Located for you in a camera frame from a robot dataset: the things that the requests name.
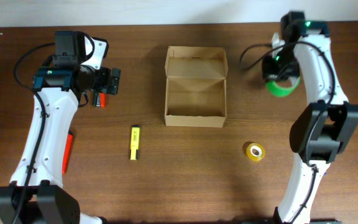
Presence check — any black and red stapler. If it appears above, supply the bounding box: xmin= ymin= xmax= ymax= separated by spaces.
xmin=92 ymin=92 xmax=106 ymax=108

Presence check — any green tape roll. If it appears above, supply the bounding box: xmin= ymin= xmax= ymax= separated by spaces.
xmin=265 ymin=77 xmax=300 ymax=98

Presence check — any small yellow tape roll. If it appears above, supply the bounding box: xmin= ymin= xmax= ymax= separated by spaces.
xmin=246 ymin=143 xmax=265 ymax=162

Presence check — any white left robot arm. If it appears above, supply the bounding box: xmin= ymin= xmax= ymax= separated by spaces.
xmin=0 ymin=31 xmax=121 ymax=223

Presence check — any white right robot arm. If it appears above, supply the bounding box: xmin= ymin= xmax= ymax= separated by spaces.
xmin=262 ymin=11 xmax=358 ymax=223

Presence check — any yellow highlighter marker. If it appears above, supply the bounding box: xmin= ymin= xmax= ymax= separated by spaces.
xmin=130 ymin=125 xmax=140 ymax=161

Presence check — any pink highlighter marker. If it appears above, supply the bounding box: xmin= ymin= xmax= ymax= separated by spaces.
xmin=62 ymin=131 xmax=74 ymax=174

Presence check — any open cardboard box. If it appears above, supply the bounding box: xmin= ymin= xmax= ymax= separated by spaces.
xmin=164 ymin=46 xmax=228 ymax=128

